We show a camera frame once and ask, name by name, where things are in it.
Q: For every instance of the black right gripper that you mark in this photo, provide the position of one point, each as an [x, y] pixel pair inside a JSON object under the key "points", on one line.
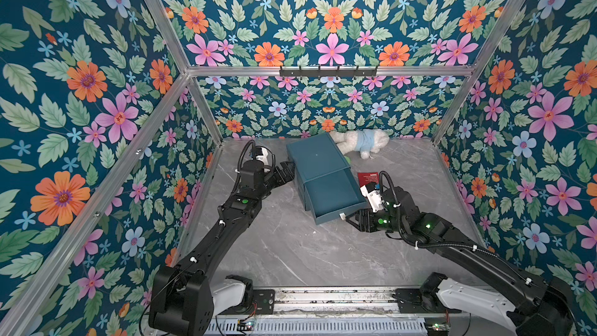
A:
{"points": [[361, 218]]}

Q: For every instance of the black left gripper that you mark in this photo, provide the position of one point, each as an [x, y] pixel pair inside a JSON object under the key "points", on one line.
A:
{"points": [[286, 176]]}

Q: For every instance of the teal drawer cabinet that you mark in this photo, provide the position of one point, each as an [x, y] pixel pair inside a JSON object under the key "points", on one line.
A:
{"points": [[323, 177]]}

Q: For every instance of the red postcard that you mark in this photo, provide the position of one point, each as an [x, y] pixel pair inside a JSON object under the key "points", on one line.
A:
{"points": [[368, 178]]}

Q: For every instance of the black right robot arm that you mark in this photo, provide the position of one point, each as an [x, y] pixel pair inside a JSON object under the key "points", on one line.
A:
{"points": [[522, 302]]}

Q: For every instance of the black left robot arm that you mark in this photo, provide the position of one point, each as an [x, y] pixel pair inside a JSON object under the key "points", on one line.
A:
{"points": [[184, 297]]}

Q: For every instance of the white plush toy dog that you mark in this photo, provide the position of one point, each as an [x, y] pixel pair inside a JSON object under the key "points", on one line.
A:
{"points": [[366, 142]]}

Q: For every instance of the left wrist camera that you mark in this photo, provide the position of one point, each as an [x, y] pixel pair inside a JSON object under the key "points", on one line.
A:
{"points": [[266, 157]]}

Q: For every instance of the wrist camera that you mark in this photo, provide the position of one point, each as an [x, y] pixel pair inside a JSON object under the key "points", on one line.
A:
{"points": [[266, 157], [371, 192]]}

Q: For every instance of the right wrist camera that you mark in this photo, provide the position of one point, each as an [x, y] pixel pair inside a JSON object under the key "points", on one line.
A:
{"points": [[371, 192]]}

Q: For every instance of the black hook rail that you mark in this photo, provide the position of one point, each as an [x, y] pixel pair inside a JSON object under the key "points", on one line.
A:
{"points": [[334, 71]]}

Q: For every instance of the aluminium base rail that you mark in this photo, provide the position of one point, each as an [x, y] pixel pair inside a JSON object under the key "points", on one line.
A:
{"points": [[360, 301]]}

